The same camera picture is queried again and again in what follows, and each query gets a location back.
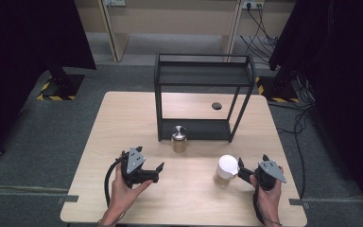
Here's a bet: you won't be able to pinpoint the white cup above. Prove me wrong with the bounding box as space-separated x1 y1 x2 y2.
213 154 240 189

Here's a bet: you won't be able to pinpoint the person's right hand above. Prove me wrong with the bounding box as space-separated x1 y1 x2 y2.
249 166 285 223

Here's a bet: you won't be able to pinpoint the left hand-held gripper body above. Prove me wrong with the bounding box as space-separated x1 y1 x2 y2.
119 147 161 189

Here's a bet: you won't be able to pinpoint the person's left hand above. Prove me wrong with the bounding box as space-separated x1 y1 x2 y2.
108 163 155 219

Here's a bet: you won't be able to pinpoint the glass jar with silver lid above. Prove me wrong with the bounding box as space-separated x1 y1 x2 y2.
170 125 188 154

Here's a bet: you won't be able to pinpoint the beige wooden desk frame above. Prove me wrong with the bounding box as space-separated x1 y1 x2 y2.
74 0 297 63

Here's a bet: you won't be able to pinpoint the grey floor tape strip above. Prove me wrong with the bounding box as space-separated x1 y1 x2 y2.
288 198 312 210
56 194 80 204

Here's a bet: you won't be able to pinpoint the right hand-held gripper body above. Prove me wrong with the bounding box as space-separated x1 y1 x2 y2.
252 159 288 192

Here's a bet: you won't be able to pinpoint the white wall socket with plugs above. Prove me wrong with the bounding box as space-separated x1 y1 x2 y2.
241 0 266 10

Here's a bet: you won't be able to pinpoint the black metal shelf rack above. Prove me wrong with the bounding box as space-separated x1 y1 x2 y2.
153 51 257 144

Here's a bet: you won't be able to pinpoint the left hand-held gripper black cable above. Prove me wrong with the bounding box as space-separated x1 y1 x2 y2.
103 154 128 210

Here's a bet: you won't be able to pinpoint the black curtain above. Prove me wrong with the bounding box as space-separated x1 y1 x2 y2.
0 0 97 163
268 0 363 221

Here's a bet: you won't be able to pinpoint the black hanging cables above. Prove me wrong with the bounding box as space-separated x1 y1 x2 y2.
239 3 280 66

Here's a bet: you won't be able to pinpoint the black stand base striped tape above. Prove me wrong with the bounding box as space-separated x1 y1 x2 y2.
254 75 300 104
36 67 86 102

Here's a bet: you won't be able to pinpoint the thin wrist band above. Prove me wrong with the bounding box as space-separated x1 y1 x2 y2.
264 218 284 227

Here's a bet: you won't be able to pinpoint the black floor cables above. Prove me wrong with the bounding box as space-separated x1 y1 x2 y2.
268 71 317 201

